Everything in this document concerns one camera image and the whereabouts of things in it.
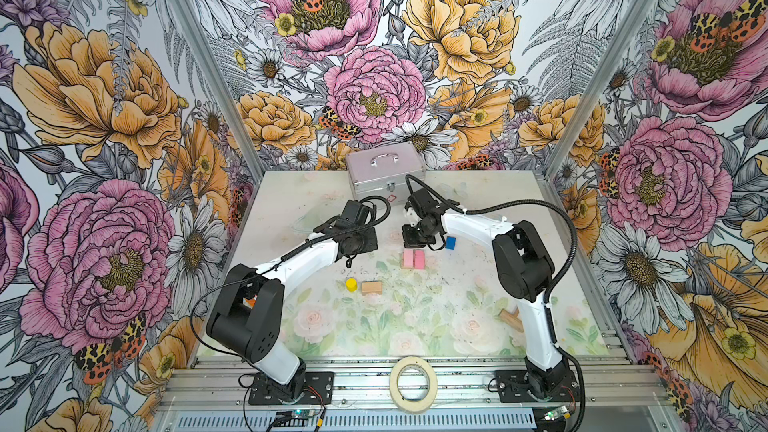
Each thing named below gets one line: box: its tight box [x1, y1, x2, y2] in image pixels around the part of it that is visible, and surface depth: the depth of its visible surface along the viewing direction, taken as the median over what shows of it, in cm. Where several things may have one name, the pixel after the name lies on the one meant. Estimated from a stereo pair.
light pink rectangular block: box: [403, 249, 414, 268], surface depth 98 cm
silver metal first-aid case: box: [346, 141, 426, 207], surface depth 105 cm
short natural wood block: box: [361, 281, 382, 295], surface depth 92 cm
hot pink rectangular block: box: [415, 250, 425, 269], surface depth 98 cm
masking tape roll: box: [389, 356, 438, 414], surface depth 73 cm
